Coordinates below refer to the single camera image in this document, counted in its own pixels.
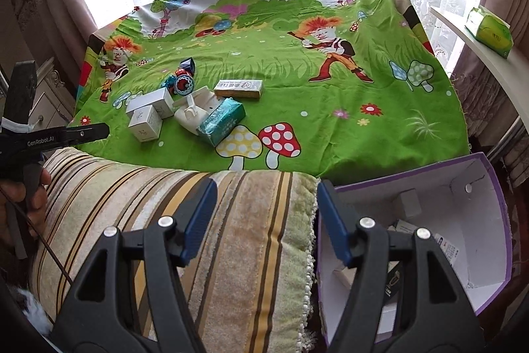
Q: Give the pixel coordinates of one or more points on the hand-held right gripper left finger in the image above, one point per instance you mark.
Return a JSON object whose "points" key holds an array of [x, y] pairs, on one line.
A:
{"points": [[200, 220]]}

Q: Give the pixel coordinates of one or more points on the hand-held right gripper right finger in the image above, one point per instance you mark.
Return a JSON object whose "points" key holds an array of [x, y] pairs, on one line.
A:
{"points": [[334, 225]]}

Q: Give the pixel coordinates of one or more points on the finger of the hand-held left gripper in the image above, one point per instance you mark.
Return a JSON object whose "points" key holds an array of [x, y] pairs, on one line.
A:
{"points": [[86, 133], [20, 92]]}

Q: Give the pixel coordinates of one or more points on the narrow white box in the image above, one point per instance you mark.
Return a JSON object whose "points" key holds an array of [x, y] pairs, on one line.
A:
{"points": [[344, 276]]}

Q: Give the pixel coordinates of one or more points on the white blue red medicine box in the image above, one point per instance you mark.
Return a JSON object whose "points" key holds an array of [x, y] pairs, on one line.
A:
{"points": [[442, 245]]}

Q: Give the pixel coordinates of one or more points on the purple cardboard box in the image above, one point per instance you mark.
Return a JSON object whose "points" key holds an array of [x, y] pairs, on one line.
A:
{"points": [[487, 212]]}

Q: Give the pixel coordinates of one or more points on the person's left hand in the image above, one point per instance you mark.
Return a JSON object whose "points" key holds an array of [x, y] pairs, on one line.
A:
{"points": [[8, 208]]}

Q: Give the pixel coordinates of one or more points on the cream carved dresser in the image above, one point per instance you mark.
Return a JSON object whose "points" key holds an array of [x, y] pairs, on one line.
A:
{"points": [[49, 105]]}

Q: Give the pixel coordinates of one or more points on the striped beige cushion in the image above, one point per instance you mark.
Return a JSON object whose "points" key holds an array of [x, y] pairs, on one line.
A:
{"points": [[248, 212]]}

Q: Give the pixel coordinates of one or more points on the small white cube box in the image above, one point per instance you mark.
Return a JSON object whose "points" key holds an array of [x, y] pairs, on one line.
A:
{"points": [[144, 125]]}

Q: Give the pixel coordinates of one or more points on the plain white box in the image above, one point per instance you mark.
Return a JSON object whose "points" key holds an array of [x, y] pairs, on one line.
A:
{"points": [[155, 100]]}

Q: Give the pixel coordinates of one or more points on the teal tissue pack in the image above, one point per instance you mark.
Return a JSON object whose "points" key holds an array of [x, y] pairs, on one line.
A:
{"points": [[221, 123]]}

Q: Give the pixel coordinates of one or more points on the green cartoon printed cloth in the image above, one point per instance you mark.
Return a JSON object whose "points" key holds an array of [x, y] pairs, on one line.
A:
{"points": [[330, 121]]}

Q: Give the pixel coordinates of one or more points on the white plastic device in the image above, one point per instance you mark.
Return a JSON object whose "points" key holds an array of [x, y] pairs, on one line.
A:
{"points": [[192, 113]]}

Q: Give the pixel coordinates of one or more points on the colourful toy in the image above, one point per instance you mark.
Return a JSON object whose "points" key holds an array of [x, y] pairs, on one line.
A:
{"points": [[184, 82]]}

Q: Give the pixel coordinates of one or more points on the beige cardboard box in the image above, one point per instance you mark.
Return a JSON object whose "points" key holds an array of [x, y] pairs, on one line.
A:
{"points": [[239, 88]]}

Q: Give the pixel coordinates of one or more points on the white fluffy cloth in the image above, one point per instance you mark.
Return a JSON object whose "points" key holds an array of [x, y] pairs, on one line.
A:
{"points": [[29, 307]]}

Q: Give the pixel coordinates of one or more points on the white curved shelf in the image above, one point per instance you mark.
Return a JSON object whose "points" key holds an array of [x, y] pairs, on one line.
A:
{"points": [[487, 59]]}

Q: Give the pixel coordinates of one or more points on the green tissue pack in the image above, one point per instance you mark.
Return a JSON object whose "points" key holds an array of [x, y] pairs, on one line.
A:
{"points": [[489, 30]]}

